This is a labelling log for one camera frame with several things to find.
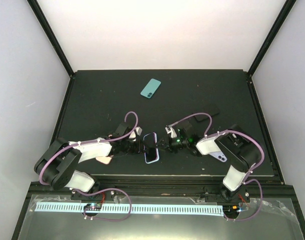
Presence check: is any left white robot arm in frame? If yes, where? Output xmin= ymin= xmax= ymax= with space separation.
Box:
xmin=34 ymin=122 xmax=159 ymax=200

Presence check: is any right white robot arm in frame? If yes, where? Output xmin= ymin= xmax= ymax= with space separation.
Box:
xmin=153 ymin=120 xmax=265 ymax=202

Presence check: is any white slotted cable duct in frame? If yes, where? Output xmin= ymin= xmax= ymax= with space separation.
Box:
xmin=34 ymin=202 xmax=224 ymax=217

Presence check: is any controller board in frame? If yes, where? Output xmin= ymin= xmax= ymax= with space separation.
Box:
xmin=222 ymin=205 xmax=249 ymax=213
xmin=83 ymin=203 xmax=102 ymax=212

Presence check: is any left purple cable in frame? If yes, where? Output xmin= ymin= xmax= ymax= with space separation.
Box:
xmin=38 ymin=111 xmax=140 ymax=198

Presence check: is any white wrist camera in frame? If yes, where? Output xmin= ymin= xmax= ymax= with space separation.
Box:
xmin=128 ymin=126 xmax=142 ymax=142
xmin=165 ymin=125 xmax=177 ymax=139

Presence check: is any lavender phone case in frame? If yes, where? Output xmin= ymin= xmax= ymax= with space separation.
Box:
xmin=209 ymin=151 xmax=228 ymax=163

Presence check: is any light blue phone case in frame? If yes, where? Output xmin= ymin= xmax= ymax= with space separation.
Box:
xmin=142 ymin=131 xmax=160 ymax=165

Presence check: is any purple cable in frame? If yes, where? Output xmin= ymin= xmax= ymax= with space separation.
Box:
xmin=38 ymin=111 xmax=140 ymax=198
xmin=168 ymin=112 xmax=266 ymax=186

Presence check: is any left controller board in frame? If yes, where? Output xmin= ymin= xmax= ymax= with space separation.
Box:
xmin=83 ymin=203 xmax=102 ymax=212

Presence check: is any pink-edged phone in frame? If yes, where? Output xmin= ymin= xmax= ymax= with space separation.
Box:
xmin=143 ymin=132 xmax=160 ymax=164

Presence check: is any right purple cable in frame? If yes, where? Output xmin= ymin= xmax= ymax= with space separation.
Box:
xmin=168 ymin=112 xmax=266 ymax=186

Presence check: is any black frame post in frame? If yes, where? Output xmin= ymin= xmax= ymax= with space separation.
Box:
xmin=246 ymin=0 xmax=298 ymax=76
xmin=26 ymin=0 xmax=75 ymax=78

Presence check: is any teal phone case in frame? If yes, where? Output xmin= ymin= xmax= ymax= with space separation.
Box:
xmin=140 ymin=78 xmax=161 ymax=99

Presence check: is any right black frame post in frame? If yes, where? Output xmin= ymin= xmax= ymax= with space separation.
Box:
xmin=246 ymin=0 xmax=298 ymax=76

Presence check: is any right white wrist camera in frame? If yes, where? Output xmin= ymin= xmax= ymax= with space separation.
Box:
xmin=165 ymin=125 xmax=177 ymax=139

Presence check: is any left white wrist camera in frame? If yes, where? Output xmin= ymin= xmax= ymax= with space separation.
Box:
xmin=128 ymin=126 xmax=142 ymax=142

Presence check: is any left black frame post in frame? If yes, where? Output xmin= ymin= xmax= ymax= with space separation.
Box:
xmin=26 ymin=0 xmax=75 ymax=78

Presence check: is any right controller board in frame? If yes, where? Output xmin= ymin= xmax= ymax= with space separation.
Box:
xmin=222 ymin=205 xmax=249 ymax=213

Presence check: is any pink phone case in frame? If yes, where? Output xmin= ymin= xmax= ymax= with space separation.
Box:
xmin=95 ymin=156 xmax=112 ymax=165

